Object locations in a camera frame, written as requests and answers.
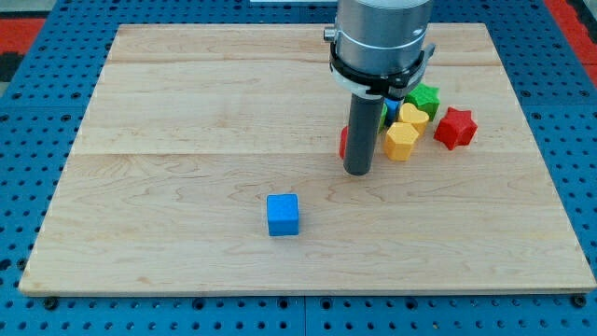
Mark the red block behind rod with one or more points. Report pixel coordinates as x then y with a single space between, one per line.
343 141

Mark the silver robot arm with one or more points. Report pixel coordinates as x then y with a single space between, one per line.
376 46

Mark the green star block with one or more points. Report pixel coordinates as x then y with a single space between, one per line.
425 98

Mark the small blue block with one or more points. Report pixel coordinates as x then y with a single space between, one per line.
392 107

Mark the yellow pentagon block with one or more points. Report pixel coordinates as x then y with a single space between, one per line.
400 141

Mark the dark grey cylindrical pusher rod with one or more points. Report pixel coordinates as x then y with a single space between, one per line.
364 120

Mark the light wooden board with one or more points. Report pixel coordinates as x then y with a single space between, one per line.
191 127

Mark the yellow heart block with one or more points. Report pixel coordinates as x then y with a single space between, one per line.
411 114

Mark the green block behind rod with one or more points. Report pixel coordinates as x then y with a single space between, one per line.
382 118

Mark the red star block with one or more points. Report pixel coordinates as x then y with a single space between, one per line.
457 128

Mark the blue cube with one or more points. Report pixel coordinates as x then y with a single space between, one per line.
283 214

